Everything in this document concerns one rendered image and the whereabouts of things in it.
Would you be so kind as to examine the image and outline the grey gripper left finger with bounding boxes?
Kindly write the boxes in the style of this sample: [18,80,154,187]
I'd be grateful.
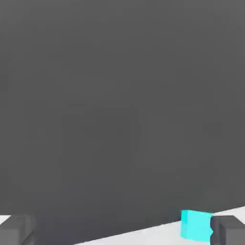
[0,214,37,245]

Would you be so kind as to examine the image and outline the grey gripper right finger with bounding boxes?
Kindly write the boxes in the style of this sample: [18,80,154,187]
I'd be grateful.
[210,215,245,245]

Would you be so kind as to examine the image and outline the small cyan cube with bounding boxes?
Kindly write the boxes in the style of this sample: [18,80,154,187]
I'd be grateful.
[180,210,214,245]

